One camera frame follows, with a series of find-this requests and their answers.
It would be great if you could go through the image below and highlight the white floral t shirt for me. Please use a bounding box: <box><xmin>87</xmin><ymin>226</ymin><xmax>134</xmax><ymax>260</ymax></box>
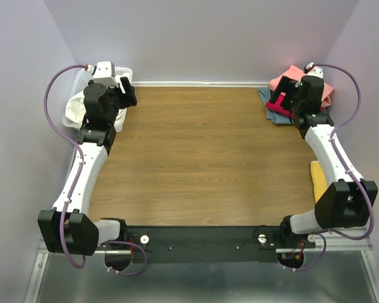
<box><xmin>62</xmin><ymin>92</ymin><xmax>127</xmax><ymax>132</ymax></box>

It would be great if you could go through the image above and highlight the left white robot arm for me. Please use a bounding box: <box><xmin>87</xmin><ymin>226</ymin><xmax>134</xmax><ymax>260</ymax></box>
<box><xmin>38</xmin><ymin>75</ymin><xmax>137</xmax><ymax>256</ymax></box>

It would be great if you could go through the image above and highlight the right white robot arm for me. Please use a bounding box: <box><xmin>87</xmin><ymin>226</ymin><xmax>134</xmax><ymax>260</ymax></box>
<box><xmin>270</xmin><ymin>73</ymin><xmax>378</xmax><ymax>247</ymax></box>

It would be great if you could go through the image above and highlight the folded red t shirt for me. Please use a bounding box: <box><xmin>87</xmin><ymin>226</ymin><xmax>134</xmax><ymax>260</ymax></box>
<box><xmin>265</xmin><ymin>93</ymin><xmax>293</xmax><ymax>117</ymax></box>

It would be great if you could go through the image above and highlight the folded blue t shirt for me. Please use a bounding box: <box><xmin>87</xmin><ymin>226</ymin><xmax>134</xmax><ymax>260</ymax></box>
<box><xmin>257</xmin><ymin>86</ymin><xmax>329</xmax><ymax>126</ymax></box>

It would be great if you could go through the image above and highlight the folded pink t shirt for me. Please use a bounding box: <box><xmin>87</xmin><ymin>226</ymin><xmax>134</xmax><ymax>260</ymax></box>
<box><xmin>268</xmin><ymin>65</ymin><xmax>334</xmax><ymax>108</ymax></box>

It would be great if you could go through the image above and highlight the white plastic basket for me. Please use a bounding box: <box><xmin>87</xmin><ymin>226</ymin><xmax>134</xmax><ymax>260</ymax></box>
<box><xmin>61</xmin><ymin>67</ymin><xmax>134</xmax><ymax>133</ymax></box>

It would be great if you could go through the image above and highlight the yellow folded towel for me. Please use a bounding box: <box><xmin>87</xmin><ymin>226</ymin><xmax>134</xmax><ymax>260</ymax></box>
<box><xmin>310</xmin><ymin>160</ymin><xmax>327</xmax><ymax>203</ymax></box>

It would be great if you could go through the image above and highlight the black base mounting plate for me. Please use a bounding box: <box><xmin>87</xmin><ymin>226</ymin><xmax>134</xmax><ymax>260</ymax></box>
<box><xmin>128</xmin><ymin>225</ymin><xmax>316</xmax><ymax>264</ymax></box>

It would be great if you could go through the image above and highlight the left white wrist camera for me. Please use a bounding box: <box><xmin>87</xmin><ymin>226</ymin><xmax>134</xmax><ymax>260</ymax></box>
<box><xmin>92</xmin><ymin>61</ymin><xmax>118</xmax><ymax>88</ymax></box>

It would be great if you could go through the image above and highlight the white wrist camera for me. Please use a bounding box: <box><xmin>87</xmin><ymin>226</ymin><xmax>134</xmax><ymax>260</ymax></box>
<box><xmin>303</xmin><ymin>62</ymin><xmax>323</xmax><ymax>78</ymax></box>
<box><xmin>92</xmin><ymin>61</ymin><xmax>118</xmax><ymax>88</ymax></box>

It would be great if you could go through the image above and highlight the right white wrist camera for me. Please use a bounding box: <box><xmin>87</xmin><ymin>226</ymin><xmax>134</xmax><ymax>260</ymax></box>
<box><xmin>303</xmin><ymin>62</ymin><xmax>323</xmax><ymax>78</ymax></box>

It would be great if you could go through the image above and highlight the aluminium rail frame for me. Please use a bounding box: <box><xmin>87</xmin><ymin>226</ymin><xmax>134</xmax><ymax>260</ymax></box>
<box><xmin>25</xmin><ymin>234</ymin><xmax>379</xmax><ymax>302</ymax></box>

